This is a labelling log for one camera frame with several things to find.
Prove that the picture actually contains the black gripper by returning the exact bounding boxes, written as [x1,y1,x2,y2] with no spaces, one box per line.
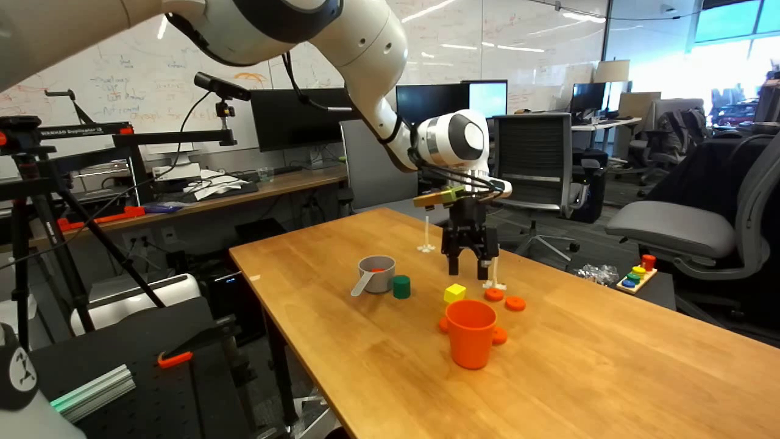
[441,196,499,282]

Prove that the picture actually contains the yellow cube block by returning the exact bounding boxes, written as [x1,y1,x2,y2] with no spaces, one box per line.
[441,281,471,307]

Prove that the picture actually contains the grey pot with handle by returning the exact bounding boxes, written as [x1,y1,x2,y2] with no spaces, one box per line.
[349,254,397,301]

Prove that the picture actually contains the white peg stand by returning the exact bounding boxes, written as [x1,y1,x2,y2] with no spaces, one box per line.
[480,256,510,292]

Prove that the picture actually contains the clear peg stand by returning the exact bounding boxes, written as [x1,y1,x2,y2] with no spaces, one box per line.
[415,212,438,256]

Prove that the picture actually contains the orange plastic cup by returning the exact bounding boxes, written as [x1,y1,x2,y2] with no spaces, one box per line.
[441,297,499,374]

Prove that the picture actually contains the dark mesh office chair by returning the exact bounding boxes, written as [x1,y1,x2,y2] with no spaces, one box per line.
[488,109,606,264]

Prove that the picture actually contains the clear plastic pieces pile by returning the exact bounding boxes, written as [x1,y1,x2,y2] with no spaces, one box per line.
[575,260,621,287]

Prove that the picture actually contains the monitor with lit screen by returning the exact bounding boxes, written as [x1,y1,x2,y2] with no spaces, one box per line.
[466,78,511,121]

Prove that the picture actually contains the black computer monitor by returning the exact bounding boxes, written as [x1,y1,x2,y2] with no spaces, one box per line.
[394,81,471,128]

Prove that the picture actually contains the colourful stacking toy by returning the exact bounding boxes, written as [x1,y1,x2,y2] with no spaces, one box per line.
[615,252,661,296]

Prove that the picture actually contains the grey office chair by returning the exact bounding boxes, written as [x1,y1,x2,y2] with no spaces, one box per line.
[605,130,780,327]

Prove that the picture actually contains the long wooden desk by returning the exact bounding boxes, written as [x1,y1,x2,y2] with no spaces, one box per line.
[31,167,351,246]

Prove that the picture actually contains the large black monitor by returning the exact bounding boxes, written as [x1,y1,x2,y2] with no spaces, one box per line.
[248,86,353,154]

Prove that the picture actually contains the white papers pile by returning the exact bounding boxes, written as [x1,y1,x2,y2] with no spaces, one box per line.
[177,167,248,203]

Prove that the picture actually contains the white cylinder roll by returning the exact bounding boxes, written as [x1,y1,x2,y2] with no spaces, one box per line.
[69,271,203,337]

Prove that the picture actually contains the black equipment case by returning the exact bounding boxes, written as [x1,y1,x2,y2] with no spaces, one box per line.
[31,313,263,439]

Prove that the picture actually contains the red hand tool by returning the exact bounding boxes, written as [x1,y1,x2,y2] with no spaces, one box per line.
[57,203,149,236]

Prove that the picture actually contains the green silver bar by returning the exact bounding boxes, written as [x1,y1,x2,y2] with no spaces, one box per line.
[47,362,136,425]

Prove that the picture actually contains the black tripod orange knobs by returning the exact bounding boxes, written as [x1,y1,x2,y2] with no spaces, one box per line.
[0,113,238,352]

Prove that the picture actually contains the black camera on boom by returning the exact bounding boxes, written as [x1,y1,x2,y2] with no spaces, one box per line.
[192,71,253,106]

